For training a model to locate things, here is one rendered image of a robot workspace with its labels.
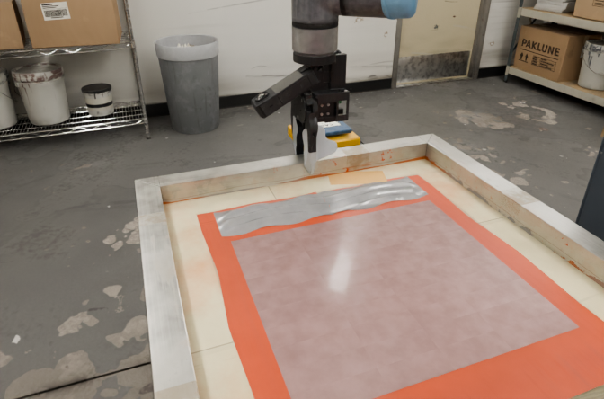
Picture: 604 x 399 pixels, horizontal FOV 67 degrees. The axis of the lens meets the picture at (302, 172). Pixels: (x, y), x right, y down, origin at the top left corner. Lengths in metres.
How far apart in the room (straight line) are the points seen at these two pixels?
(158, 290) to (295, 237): 0.22
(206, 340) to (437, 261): 0.32
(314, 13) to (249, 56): 3.29
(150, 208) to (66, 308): 1.48
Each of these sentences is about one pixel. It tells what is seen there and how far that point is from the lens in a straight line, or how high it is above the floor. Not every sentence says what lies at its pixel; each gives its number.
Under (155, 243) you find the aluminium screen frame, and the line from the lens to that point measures 0.65.
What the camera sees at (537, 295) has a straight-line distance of 0.66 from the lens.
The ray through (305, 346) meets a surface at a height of 0.96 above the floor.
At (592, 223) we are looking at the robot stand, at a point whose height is 0.85.
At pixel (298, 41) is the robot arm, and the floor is 1.20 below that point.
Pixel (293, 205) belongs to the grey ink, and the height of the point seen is 0.96.
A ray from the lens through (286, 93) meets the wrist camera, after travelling 0.76.
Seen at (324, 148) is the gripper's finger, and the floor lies 1.02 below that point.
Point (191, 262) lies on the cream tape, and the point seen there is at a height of 0.96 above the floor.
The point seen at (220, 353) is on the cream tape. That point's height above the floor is 0.96.
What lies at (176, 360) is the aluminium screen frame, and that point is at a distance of 0.49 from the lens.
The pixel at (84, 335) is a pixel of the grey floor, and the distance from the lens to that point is 2.03.
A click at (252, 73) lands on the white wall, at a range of 4.06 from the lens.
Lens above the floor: 1.36
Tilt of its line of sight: 28 degrees down
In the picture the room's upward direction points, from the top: straight up
